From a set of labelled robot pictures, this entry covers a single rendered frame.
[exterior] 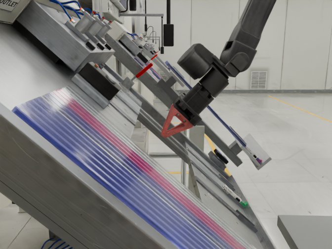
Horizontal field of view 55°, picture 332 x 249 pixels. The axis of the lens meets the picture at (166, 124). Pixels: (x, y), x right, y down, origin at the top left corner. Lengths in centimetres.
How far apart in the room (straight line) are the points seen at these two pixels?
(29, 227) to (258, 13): 85
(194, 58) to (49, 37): 31
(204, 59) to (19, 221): 74
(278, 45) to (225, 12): 163
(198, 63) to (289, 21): 832
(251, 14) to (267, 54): 805
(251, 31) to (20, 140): 59
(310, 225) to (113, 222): 87
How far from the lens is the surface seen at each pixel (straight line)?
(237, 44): 76
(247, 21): 78
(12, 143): 32
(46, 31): 63
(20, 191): 34
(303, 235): 106
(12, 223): 111
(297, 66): 913
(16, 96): 40
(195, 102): 76
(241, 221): 77
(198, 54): 75
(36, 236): 101
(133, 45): 206
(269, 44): 884
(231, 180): 104
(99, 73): 60
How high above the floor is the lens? 113
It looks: 13 degrees down
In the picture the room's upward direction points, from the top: straight up
